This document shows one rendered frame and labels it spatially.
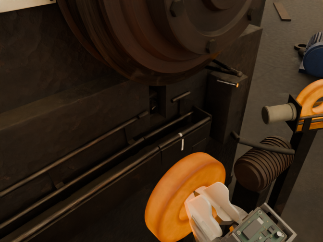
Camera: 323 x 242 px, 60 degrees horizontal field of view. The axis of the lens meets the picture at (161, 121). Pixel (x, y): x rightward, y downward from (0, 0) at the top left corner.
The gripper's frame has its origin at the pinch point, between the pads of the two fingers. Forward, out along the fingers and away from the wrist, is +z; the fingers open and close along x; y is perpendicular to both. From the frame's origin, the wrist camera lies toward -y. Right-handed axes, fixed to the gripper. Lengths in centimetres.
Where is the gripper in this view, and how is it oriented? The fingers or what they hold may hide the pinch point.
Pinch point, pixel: (188, 190)
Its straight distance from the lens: 45.5
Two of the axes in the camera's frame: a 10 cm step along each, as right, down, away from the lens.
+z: -6.2, -6.6, 4.1
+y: 1.9, -6.4, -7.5
